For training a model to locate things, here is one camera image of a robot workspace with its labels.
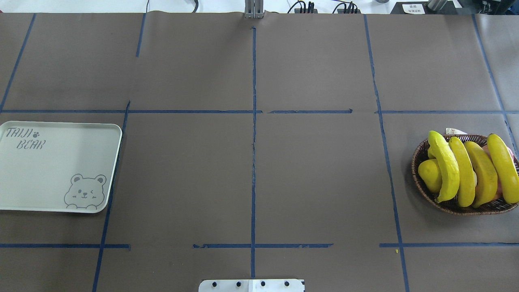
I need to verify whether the yellow banana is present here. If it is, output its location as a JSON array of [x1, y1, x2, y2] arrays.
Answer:
[[487, 133, 519, 204], [428, 131, 460, 203], [464, 141, 498, 208], [448, 137, 476, 208]]

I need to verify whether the paper tag on basket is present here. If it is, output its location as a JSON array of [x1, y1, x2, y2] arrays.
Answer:
[[445, 128, 468, 135]]

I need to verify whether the brown wicker basket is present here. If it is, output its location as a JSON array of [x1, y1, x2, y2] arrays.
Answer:
[[410, 139, 518, 216]]

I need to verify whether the yellow pear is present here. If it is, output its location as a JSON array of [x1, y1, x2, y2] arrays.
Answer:
[[418, 159, 442, 193]]

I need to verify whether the white bear print tray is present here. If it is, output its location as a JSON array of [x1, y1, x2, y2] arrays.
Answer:
[[0, 121, 122, 214]]

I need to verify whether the aluminium frame post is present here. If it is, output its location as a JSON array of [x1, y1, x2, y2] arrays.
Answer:
[[244, 0, 264, 19]]

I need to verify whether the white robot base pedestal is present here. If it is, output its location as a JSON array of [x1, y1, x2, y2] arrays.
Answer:
[[198, 279, 306, 292]]

